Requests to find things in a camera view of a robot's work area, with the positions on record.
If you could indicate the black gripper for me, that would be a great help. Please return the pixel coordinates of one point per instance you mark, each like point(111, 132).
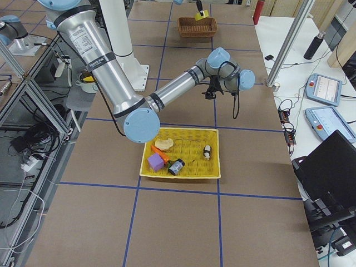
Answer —
point(199, 4)

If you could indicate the yellow tape roll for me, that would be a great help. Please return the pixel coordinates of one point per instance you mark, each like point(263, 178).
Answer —
point(201, 15)

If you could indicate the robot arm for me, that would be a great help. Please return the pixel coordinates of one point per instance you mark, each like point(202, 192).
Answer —
point(137, 114)
point(12, 28)

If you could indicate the brown wicker basket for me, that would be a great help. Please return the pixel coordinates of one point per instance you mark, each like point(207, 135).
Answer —
point(188, 27)

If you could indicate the yellow plastic basket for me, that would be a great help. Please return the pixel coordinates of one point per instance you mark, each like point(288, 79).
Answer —
point(193, 155)

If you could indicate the red cylinder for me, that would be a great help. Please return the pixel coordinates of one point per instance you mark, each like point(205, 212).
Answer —
point(257, 11)

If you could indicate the small black device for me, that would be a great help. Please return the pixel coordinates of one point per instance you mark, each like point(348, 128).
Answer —
point(269, 57)

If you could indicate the black water bottle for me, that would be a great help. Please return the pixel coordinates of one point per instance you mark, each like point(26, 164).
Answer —
point(315, 44)

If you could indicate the white pot with corn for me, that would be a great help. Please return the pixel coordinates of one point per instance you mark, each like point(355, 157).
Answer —
point(86, 82)

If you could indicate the croissant toy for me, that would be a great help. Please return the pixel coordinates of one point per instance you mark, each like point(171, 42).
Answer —
point(164, 144)

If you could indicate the panda figurine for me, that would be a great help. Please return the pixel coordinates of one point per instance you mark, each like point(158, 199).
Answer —
point(207, 152)

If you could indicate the teach pendant far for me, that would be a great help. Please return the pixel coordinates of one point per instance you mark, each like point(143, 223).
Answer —
point(324, 89)

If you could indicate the teach pendant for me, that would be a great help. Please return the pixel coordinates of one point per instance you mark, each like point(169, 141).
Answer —
point(324, 89)
point(325, 120)

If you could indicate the orange carrot toy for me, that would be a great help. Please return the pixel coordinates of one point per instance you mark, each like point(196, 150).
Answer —
point(161, 154)

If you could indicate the orange black connector box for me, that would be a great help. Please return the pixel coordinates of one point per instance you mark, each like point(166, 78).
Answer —
point(287, 127)

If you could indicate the purple cube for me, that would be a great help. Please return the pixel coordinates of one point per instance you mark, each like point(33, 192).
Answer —
point(156, 162)

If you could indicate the small dark jar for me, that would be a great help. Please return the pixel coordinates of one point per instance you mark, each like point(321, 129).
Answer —
point(176, 167)

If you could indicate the teach pendant near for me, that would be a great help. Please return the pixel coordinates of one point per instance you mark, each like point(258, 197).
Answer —
point(325, 120)

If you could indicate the black laptop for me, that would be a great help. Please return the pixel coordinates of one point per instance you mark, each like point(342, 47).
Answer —
point(328, 174)

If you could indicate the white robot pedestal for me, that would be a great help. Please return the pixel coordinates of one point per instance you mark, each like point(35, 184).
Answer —
point(115, 18)

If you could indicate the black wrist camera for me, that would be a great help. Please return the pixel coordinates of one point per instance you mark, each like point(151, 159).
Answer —
point(213, 87)

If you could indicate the aluminium frame post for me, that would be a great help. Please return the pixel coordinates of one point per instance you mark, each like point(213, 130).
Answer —
point(289, 40)

